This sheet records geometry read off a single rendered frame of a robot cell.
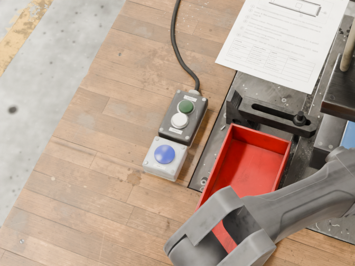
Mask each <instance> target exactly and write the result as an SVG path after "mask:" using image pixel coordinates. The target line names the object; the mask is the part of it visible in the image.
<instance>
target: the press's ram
mask: <svg viewBox="0 0 355 266"><path fill-rule="evenodd" d="M342 56H343V54H342V53H339V54H338V57H337V60H336V62H335V65H334V68H333V71H332V74H331V77H330V80H329V83H328V86H327V88H326V91H325V94H324V97H323V100H322V104H321V107H320V112H321V113H325V114H327V115H331V116H335V117H338V118H341V119H345V120H348V121H352V122H355V57H352V60H351V63H350V66H349V68H348V70H347V71H341V69H340V64H341V60H342Z"/></svg>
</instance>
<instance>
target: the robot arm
mask: <svg viewBox="0 0 355 266"><path fill-rule="evenodd" d="M325 161H326V162H327V163H326V164H325V165H324V166H323V167H322V168H321V169H320V170H319V171H318V172H316V173H315V174H313V175H311V176H310V177H308V178H306V179H303V180H301V181H299V182H296V183H294V184H291V185H289V186H286V187H284V188H281V189H279V190H276V191H274V192H270V193H267V194H262V195H256V196H244V197H242V198H239V196H238V195H237V194H236V192H235V191H234V190H233V189H232V187H231V186H227V187H224V188H222V189H220V190H218V191H217V192H215V193H214V194H213V195H212V196H211V197H210V198H209V199H208V200H207V201H206V202H205V203H204V204H203V205H202V206H201V207H200V208H199V209H198V210H197V211H196V212H195V213H194V214H193V215H192V216H191V217H190V218H189V219H188V220H187V221H186V222H185V223H184V224H183V225H182V226H181V227H180V228H179V229H178V230H177V231H176V232H175V233H174V234H173V235H172V236H171V237H170V238H169V239H168V240H167V242H166V243H165V244H164V246H163V251H164V252H165V254H166V255H167V257H168V258H169V259H170V260H171V262H172V263H173V265H174V266H263V264H264V263H265V262H266V261H267V259H268V258H269V257H270V256H271V254H272V253H273V252H274V251H275V249H276V248H277V246H276V245H275V244H276V243H277V242H279V241H280V240H282V239H284V238H286V237H287V236H289V235H292V234H294V233H296V232H298V231H300V230H302V229H304V228H306V227H308V226H310V225H312V224H315V223H317V222H320V221H324V220H328V219H332V218H342V217H344V216H345V217H346V218H347V217H349V216H351V215H354V216H355V147H354V148H353V147H350V148H349V149H347V148H345V147H344V146H339V147H337V148H336V149H334V150H333V151H331V152H330V153H329V154H328V156H327V157H326V159H325ZM222 219H223V220H222ZM221 220H222V222H223V226H224V228H225V229H226V231H227V232H228V233H229V235H230V236H231V238H232V239H233V240H234V242H235V243H236V244H237V247H236V248H235V249H234V250H232V251H231V252H230V253H229V254H228V252H227V251H226V250H225V248H224V247H223V246H222V244H221V243H220V241H219V240H218V239H217V237H216V236H215V234H214V233H213V232H212V229H213V228H214V227H215V226H216V225H217V224H218V223H219V222H220V221H221Z"/></svg>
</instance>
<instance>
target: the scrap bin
mask: <svg viewBox="0 0 355 266"><path fill-rule="evenodd" d="M291 145H292V142H291V141H288V140H285V139H282V138H278V137H275V136H272V135H269V134H266V133H263V132H260V131H257V130H253V129H250V128H247V127H244V126H240V125H237V124H235V123H231V124H230V127H229V129H228V132H227V134H226V136H225V139H224V141H223V144H222V146H221V148H220V151H219V153H218V156H217V159H216V161H215V163H214V166H213V168H212V171H211V173H210V175H209V178H208V180H207V183H206V185H205V187H204V190H203V192H202V195H201V197H200V199H199V202H198V204H197V207H196V209H195V211H194V213H195V212H196V211H197V210H198V209H199V208H200V207H201V206H202V205H203V204H204V203H205V202H206V201H207V200H208V199H209V198H210V197H211V196H212V195H213V194H214V193H215V192H217V191H218V190H220V189H222V188H224V187H227V186H231V187H232V189H233V190H234V191H235V192H236V194H237V195H238V196H239V198H242V197H244V196H256V195H262V194H267V193H270V192H274V191H276V190H277V189H278V186H279V184H280V181H281V178H282V175H283V172H284V169H285V167H286V164H287V161H288V158H289V154H290V151H291ZM222 220H223V219H222ZM222 220H221V221H220V222H219V223H218V224H217V225H216V226H215V227H214V228H213V229H212V232H213V233H214V234H215V236H216V237H217V239H218V240H219V241H220V243H221V244H222V246H223V247H224V248H225V250H226V251H227V252H228V254H229V253H230V252H231V251H232V250H234V249H235V248H236V247H237V244H236V243H235V242H234V240H233V239H232V238H231V236H230V235H229V233H228V232H227V231H226V229H225V228H224V226H223V222H222Z"/></svg>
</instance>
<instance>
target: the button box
mask: <svg viewBox="0 0 355 266"><path fill-rule="evenodd" d="M180 1H181V0H176V3H175V7H174V10H173V14H172V20H171V41H172V45H173V48H174V52H175V54H176V57H177V59H178V61H179V63H180V65H181V66H182V68H183V69H184V70H185V71H186V72H187V73H188V74H189V75H190V76H191V77H192V78H193V79H194V80H195V88H194V90H189V92H185V91H182V90H177V91H176V93H175V95H174V97H173V99H172V101H171V104H170V106H169V108H168V110H167V112H166V114H165V116H164V119H163V121H162V123H161V125H160V127H159V129H158V136H159V137H161V138H164V139H167V140H170V141H173V142H176V143H179V144H182V145H185V146H187V148H190V147H191V145H192V143H193V141H194V138H195V136H196V134H197V132H198V129H199V127H200V125H201V122H202V120H203V117H204V115H205V113H206V111H207V108H208V99H207V98H205V97H201V95H200V93H199V92H198V90H199V87H200V81H199V79H198V77H197V76H196V75H195V73H194V72H193V71H192V70H191V69H189V68H188V67H187V66H186V64H185V63H184V62H183V60H182V58H181V56H180V53H179V51H178V47H177V45H176V41H175V33H174V30H175V20H176V15H177V12H178V8H179V4H180ZM183 100H189V101H191V102H192V103H193V110H192V111H191V112H190V113H183V114H185V115H186V117H187V119H188V121H187V124H186V125H185V126H183V127H177V126H175V125H174V124H173V120H172V119H173V116H174V115H175V114H177V113H181V112H180V111H179V103H180V102H181V101H183Z"/></svg>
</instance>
